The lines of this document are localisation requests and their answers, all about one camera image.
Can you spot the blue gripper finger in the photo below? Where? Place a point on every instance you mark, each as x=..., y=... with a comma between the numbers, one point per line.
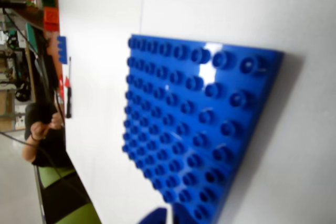
x=157, y=217
x=181, y=217

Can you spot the small blue block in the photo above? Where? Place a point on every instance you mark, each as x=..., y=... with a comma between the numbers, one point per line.
x=62, y=51

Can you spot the small orange block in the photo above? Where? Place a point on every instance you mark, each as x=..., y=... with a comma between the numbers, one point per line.
x=51, y=18

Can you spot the small green block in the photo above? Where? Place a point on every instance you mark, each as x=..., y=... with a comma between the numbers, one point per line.
x=49, y=0

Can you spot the green and black chair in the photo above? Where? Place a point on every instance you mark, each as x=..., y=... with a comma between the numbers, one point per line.
x=78, y=214

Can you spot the blue 8x8 stud baseplate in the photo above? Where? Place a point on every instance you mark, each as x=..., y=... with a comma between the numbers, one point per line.
x=183, y=119

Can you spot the person in black shirt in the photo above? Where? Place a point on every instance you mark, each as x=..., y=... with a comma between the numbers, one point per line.
x=52, y=150

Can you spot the black screwdriver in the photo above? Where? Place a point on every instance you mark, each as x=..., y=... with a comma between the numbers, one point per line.
x=69, y=103

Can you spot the cluttered storage shelf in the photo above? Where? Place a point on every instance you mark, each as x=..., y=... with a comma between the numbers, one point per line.
x=13, y=77

